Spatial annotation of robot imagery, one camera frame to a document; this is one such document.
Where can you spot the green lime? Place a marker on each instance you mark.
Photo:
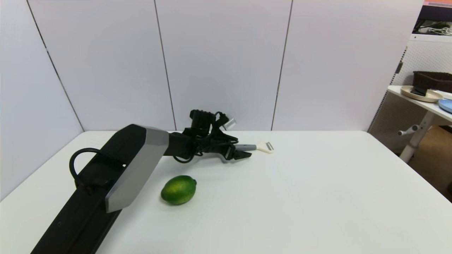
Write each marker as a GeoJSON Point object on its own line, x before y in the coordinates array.
{"type": "Point", "coordinates": [178, 190]}

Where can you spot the light blue plate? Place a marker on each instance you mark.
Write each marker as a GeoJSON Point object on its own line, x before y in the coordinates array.
{"type": "Point", "coordinates": [447, 105]}

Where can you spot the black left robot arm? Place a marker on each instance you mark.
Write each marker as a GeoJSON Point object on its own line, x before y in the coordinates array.
{"type": "Point", "coordinates": [130, 165]}

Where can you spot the white pegboard panel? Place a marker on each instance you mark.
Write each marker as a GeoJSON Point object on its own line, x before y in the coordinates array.
{"type": "Point", "coordinates": [423, 56]}

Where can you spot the small black object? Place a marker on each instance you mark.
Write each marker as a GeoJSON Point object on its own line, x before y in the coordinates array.
{"type": "Point", "coordinates": [418, 91]}

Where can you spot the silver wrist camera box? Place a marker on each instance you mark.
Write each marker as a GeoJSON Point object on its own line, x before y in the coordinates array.
{"type": "Point", "coordinates": [230, 123]}

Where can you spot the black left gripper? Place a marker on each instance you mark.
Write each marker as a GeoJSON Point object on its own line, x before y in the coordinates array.
{"type": "Point", "coordinates": [212, 150]}

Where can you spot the beige round plate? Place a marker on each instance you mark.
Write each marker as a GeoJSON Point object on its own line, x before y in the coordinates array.
{"type": "Point", "coordinates": [429, 96]}

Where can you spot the white side table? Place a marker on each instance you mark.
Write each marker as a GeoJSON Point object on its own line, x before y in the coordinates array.
{"type": "Point", "coordinates": [416, 135]}

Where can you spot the dark woven basket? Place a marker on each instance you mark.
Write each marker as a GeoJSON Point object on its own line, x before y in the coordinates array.
{"type": "Point", "coordinates": [435, 80]}

